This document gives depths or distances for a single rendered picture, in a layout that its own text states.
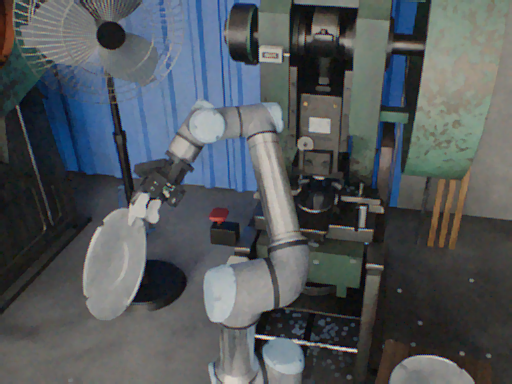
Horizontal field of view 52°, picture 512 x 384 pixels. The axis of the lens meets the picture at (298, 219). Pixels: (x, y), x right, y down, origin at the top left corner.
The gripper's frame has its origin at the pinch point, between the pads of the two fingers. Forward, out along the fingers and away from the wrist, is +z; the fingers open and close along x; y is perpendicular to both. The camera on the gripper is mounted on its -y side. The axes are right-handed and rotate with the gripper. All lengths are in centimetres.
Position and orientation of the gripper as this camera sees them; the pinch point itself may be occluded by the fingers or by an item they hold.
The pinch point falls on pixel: (133, 220)
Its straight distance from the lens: 140.4
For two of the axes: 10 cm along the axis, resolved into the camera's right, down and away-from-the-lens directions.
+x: 5.0, 3.2, 8.0
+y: 6.8, 4.2, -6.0
